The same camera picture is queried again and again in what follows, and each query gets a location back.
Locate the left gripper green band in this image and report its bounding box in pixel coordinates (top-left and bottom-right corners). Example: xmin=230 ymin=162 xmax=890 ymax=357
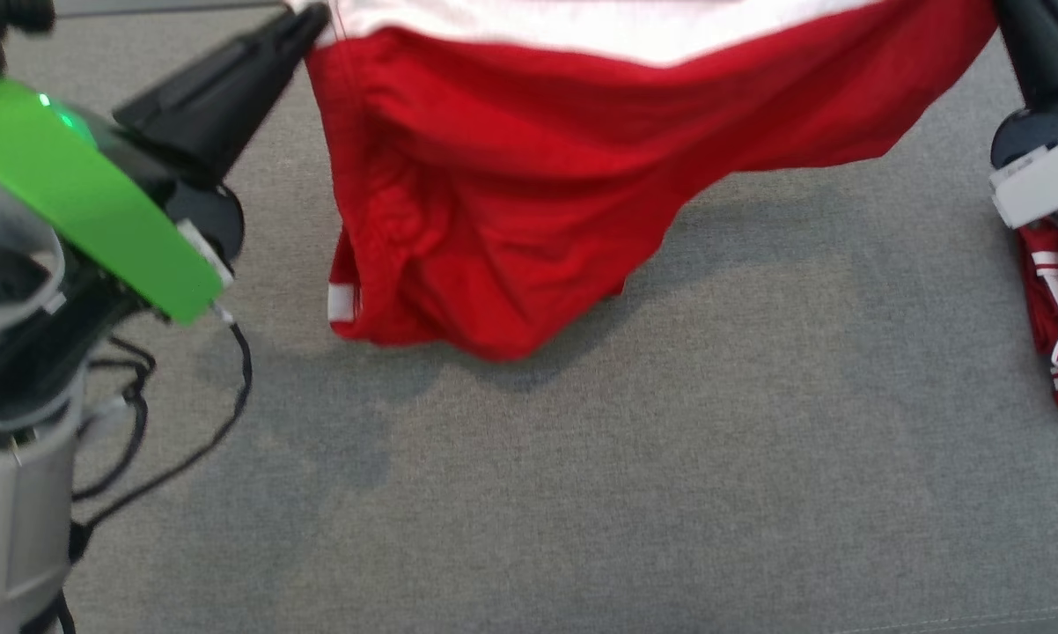
xmin=0 ymin=3 xmax=333 ymax=326

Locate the red shorts white stripe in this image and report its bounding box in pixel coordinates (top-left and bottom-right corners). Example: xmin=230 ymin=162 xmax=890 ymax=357
xmin=283 ymin=0 xmax=999 ymax=363

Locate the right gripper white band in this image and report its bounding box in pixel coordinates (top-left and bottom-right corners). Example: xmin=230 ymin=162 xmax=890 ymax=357
xmin=989 ymin=0 xmax=1058 ymax=231

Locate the grey fabric sofa cushion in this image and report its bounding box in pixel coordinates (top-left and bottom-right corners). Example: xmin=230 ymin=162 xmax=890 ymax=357
xmin=0 ymin=0 xmax=1058 ymax=634

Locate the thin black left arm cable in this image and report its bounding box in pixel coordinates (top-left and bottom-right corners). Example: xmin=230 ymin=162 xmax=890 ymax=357
xmin=71 ymin=337 xmax=157 ymax=503
xmin=70 ymin=319 xmax=255 ymax=564

